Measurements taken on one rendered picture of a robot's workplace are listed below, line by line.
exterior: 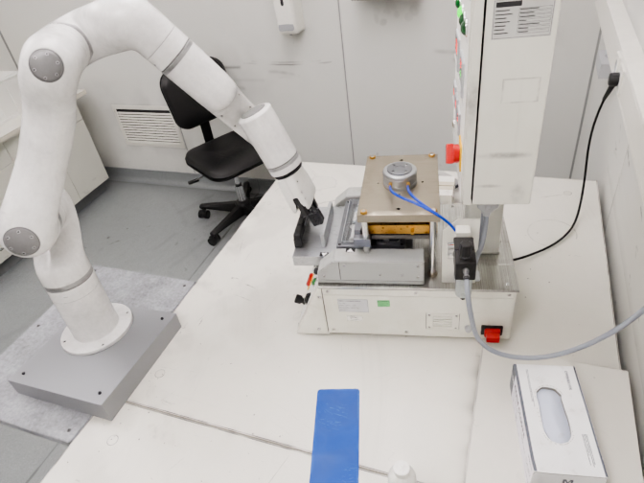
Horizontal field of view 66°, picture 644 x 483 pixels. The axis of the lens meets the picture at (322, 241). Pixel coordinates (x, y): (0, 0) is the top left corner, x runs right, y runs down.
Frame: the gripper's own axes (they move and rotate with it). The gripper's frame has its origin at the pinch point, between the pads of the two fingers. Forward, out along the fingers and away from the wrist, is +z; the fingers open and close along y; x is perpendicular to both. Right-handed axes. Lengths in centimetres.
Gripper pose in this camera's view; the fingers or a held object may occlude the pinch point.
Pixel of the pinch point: (316, 217)
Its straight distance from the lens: 127.8
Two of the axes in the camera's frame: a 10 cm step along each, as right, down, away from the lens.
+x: 8.8, -2.7, -3.9
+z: 4.5, 7.4, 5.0
